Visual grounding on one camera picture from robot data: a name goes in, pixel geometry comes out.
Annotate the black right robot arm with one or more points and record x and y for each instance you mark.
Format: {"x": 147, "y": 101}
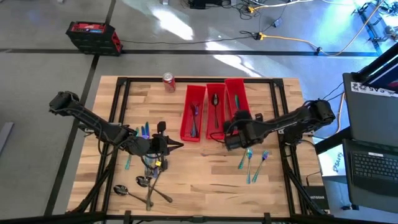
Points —
{"x": 289, "y": 119}

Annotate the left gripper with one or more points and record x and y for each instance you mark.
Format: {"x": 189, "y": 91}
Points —
{"x": 161, "y": 146}

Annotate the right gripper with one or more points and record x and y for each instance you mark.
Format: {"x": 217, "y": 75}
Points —
{"x": 237, "y": 137}

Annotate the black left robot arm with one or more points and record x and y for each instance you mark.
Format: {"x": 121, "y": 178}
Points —
{"x": 93, "y": 124}

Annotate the red soda can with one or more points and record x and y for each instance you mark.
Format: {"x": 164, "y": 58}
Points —
{"x": 168, "y": 82}

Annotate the grey power adapter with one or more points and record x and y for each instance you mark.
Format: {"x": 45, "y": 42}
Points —
{"x": 277, "y": 22}

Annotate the red plastic bin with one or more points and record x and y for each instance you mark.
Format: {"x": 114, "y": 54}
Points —
{"x": 210, "y": 124}
{"x": 244, "y": 93}
{"x": 186, "y": 124}

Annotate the black monitor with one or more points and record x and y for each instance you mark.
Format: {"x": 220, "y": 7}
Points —
{"x": 385, "y": 74}

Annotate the black table-level camera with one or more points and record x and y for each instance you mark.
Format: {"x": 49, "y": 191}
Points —
{"x": 199, "y": 219}

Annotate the black box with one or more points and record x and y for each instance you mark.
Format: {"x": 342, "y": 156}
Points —
{"x": 202, "y": 3}

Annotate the grey laptop lid with sticker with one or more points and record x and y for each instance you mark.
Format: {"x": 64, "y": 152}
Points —
{"x": 370, "y": 118}

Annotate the red black toolbox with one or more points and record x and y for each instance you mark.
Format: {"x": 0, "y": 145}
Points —
{"x": 93, "y": 37}

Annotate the white sheet with black logo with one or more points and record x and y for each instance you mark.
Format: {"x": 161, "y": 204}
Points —
{"x": 334, "y": 161}

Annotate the black aluminium table frame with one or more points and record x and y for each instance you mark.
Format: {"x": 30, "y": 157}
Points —
{"x": 146, "y": 80}

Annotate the black Netgear switch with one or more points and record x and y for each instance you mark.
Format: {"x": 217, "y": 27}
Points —
{"x": 317, "y": 197}

